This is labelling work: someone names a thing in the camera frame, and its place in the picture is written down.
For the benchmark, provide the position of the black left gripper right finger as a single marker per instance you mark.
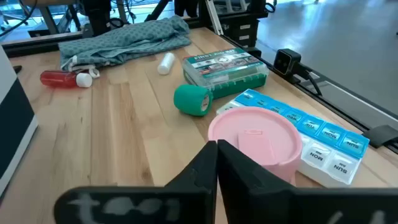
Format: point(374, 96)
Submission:
point(248, 202)

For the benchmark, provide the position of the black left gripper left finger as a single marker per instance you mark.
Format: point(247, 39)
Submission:
point(186, 202)

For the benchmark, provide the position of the clear tumbler with pink lid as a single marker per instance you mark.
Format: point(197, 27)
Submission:
point(258, 124)

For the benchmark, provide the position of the blue white weekly pill organizer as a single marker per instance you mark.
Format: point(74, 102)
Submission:
point(326, 133)

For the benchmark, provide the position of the navy white striped fabric basket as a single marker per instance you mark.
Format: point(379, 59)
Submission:
point(12, 124)

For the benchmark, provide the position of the green bandage roll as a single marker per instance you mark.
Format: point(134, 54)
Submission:
point(189, 99)

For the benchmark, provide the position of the green first aid kit box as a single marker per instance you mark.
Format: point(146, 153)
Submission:
point(224, 65)

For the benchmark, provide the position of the small white bottle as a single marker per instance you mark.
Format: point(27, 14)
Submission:
point(165, 63)

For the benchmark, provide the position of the teal patterned hospital gown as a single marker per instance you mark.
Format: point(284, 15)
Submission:
point(124, 43)

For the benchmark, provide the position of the black drawer cabinet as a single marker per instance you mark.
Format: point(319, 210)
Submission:
point(245, 31)

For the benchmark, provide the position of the red bottle with white cap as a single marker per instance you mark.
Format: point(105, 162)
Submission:
point(59, 78)

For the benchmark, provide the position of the silver aluminium strut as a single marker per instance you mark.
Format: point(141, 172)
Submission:
point(214, 18)

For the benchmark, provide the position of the black flat bracket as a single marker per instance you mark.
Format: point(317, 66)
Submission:
point(382, 135)

